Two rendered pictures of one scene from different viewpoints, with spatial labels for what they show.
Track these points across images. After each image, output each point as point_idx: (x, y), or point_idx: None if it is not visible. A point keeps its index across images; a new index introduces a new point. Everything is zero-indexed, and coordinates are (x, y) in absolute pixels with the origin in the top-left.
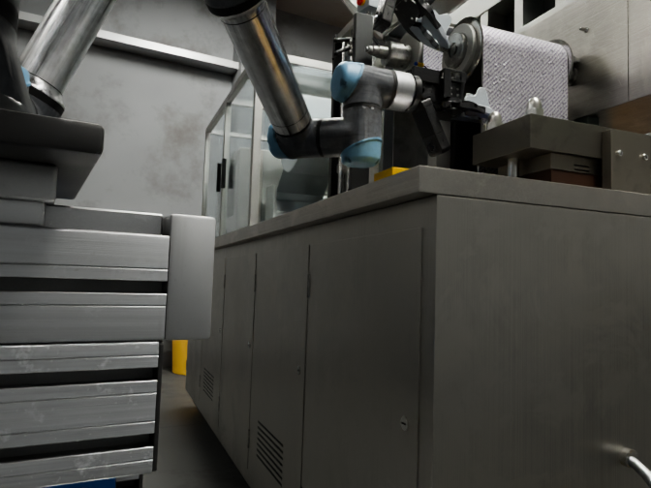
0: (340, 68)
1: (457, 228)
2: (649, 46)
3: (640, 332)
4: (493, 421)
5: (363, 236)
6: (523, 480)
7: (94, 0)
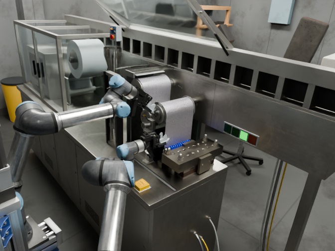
0: (120, 151)
1: (158, 213)
2: (218, 115)
3: (201, 207)
4: (165, 244)
5: (129, 194)
6: (171, 250)
7: (28, 149)
